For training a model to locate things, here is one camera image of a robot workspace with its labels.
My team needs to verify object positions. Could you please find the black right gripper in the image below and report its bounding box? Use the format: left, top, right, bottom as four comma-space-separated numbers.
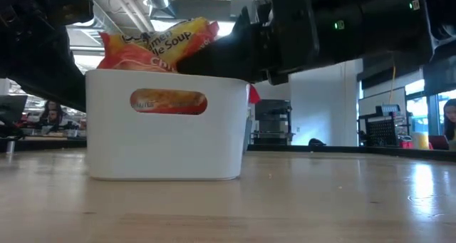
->
177, 0, 321, 86

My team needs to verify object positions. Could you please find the dark plastic bin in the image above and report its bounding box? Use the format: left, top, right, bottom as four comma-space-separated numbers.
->
243, 117, 254, 155

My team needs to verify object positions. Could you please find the white plastic bin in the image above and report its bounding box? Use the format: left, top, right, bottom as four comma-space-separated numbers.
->
85, 68, 250, 182

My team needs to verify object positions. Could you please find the grey ceiling box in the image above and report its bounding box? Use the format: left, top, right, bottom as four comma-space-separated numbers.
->
229, 0, 257, 20

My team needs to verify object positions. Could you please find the person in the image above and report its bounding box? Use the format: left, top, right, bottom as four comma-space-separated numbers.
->
442, 98, 456, 151
47, 109, 72, 129
39, 100, 61, 125

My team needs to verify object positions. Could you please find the yellow cylindrical container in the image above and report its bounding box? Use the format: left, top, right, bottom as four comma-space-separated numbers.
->
413, 131, 430, 150

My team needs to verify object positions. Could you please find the black computer monitor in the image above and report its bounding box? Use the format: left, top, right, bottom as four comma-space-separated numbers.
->
0, 94, 29, 128

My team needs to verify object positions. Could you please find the black aluminium table frame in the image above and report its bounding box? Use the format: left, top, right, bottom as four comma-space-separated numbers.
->
0, 138, 456, 162

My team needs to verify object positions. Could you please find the yellow hanging cable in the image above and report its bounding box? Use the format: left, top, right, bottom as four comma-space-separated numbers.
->
388, 63, 398, 105

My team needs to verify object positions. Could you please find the black wire basket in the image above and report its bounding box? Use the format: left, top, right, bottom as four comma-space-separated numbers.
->
357, 103, 409, 148

